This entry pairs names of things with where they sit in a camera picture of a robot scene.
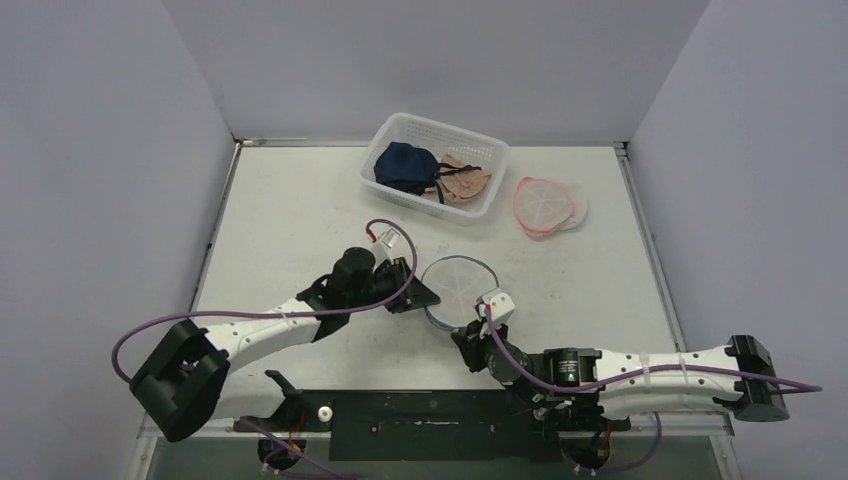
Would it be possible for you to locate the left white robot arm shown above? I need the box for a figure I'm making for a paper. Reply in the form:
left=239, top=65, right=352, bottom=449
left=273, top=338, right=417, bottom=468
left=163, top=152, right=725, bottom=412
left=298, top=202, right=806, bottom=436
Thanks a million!
left=128, top=247, right=441, bottom=442

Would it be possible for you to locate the navy blue bra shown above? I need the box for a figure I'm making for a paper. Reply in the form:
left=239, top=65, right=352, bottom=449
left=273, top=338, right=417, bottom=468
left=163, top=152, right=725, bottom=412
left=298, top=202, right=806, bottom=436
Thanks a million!
left=373, top=142, right=482, bottom=204

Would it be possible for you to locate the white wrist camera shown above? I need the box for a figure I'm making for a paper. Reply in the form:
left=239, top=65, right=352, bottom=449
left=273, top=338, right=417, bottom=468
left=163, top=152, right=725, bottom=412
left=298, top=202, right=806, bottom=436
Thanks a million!
left=370, top=228, right=403, bottom=265
left=475, top=287, right=516, bottom=326

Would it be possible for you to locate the white perforated plastic basket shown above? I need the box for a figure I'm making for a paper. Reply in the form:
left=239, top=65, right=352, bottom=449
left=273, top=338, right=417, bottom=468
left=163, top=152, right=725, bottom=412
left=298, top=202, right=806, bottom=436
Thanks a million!
left=359, top=113, right=511, bottom=226

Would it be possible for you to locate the blue-trimmed mesh laundry bag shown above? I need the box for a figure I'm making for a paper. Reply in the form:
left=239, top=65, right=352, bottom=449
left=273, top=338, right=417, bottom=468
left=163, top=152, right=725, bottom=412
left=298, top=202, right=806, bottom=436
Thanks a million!
left=420, top=254, right=500, bottom=333

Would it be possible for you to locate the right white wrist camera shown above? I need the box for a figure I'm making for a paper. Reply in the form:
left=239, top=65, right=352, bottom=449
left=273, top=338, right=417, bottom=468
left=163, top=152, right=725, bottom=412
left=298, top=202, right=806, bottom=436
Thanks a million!
left=475, top=287, right=516, bottom=326

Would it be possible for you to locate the pink-trimmed mesh laundry bag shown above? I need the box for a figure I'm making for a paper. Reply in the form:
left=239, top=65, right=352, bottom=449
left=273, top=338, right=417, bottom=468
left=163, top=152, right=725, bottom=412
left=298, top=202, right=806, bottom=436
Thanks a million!
left=512, top=177, right=589, bottom=240

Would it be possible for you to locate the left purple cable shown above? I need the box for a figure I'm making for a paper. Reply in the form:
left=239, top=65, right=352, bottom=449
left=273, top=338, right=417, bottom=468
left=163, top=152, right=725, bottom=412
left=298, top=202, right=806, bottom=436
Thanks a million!
left=111, top=219, right=419, bottom=384

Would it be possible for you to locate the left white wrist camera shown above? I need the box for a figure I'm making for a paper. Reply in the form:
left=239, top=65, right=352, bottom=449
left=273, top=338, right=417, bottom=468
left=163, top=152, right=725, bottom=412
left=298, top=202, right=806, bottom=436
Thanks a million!
left=370, top=228, right=403, bottom=265

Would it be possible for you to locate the beige bra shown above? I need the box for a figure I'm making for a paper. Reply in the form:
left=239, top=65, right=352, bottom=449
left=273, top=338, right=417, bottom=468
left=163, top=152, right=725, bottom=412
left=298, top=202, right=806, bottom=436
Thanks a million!
left=425, top=154, right=492, bottom=204

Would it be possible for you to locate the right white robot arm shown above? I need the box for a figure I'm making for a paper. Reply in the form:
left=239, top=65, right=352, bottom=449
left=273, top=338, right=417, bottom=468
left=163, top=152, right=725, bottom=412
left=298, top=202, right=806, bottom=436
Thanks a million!
left=450, top=320, right=789, bottom=430

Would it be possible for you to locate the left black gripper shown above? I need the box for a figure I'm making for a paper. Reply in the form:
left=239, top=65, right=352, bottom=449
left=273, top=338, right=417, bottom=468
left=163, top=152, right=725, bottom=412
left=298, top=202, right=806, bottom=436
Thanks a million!
left=348, top=258, right=440, bottom=314

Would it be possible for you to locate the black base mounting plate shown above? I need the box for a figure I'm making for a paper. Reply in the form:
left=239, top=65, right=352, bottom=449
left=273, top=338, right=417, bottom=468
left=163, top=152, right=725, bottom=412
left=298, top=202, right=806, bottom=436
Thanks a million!
left=252, top=390, right=631, bottom=462

